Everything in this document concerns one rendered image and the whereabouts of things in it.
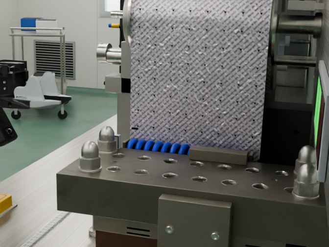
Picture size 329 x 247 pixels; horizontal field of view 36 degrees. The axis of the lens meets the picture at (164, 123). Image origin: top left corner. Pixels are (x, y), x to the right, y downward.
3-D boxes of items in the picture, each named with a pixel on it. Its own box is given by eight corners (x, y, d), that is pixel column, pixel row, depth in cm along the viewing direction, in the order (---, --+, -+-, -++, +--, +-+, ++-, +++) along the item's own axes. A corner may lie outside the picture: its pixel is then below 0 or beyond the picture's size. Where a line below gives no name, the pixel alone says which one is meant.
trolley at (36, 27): (20, 103, 617) (17, 16, 593) (69, 103, 626) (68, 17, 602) (10, 121, 530) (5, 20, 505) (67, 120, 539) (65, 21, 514)
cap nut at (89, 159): (83, 163, 80) (83, 136, 79) (105, 166, 80) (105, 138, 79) (74, 171, 77) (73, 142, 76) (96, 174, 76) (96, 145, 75)
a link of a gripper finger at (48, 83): (70, 74, 96) (22, 71, 97) (70, 105, 97) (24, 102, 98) (75, 71, 99) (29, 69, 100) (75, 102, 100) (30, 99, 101)
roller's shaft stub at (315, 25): (278, 36, 90) (280, 10, 89) (319, 37, 89) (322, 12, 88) (277, 37, 86) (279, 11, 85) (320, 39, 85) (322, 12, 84)
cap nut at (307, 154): (293, 168, 81) (296, 140, 80) (317, 170, 81) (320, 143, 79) (293, 175, 78) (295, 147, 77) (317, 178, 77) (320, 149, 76)
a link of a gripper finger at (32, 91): (50, 79, 89) (9, 74, 93) (51, 112, 91) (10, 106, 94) (61, 77, 92) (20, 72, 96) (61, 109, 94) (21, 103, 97)
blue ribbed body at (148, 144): (131, 154, 94) (131, 135, 93) (249, 166, 88) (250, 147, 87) (125, 159, 90) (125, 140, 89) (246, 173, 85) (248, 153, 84)
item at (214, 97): (130, 145, 94) (131, 43, 90) (259, 159, 88) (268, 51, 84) (129, 146, 93) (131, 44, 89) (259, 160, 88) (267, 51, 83)
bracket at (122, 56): (111, 182, 110) (111, 38, 103) (139, 185, 108) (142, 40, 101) (102, 190, 105) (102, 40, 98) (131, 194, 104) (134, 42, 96)
